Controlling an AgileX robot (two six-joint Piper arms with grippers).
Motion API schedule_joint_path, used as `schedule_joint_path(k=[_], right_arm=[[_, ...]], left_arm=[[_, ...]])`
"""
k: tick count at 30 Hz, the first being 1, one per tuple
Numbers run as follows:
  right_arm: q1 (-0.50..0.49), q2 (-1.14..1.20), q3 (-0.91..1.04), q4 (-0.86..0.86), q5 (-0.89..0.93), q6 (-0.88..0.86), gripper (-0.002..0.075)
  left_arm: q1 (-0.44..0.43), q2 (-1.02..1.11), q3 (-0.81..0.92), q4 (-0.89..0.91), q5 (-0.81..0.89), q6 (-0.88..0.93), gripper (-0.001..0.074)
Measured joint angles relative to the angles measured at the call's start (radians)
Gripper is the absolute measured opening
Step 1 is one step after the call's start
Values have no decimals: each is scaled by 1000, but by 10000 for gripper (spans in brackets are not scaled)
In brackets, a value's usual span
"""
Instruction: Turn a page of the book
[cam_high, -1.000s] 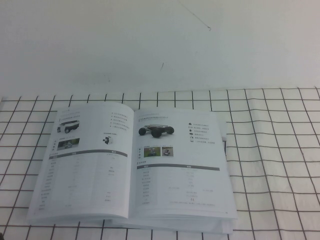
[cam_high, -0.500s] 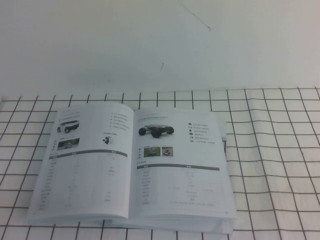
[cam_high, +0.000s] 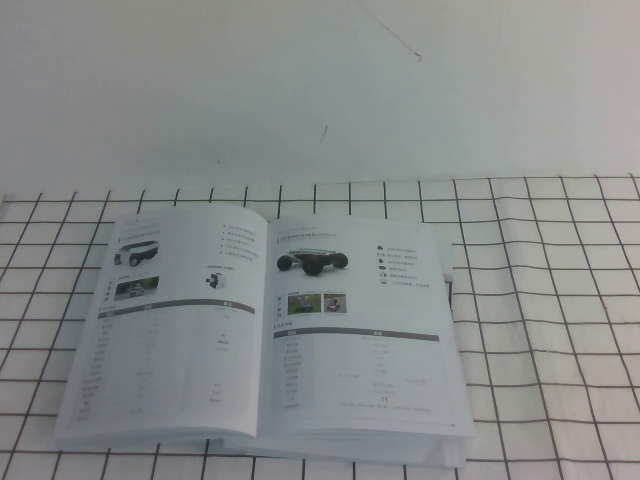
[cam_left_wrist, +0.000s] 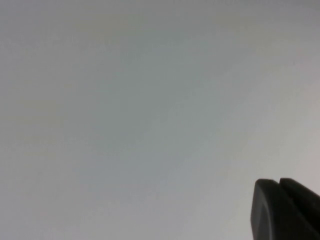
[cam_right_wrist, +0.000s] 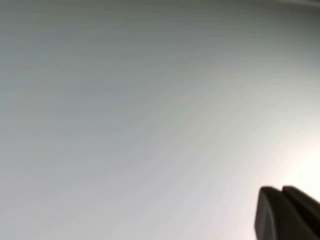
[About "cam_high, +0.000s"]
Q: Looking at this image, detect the white black-grid tablecloth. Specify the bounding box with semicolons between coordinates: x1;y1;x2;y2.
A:
0;173;640;480

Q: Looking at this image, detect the white product catalogue book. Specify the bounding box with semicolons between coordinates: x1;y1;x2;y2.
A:
52;203;477;454

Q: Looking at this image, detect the closed white brochure book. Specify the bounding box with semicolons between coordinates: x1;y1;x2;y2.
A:
219;232;470;472

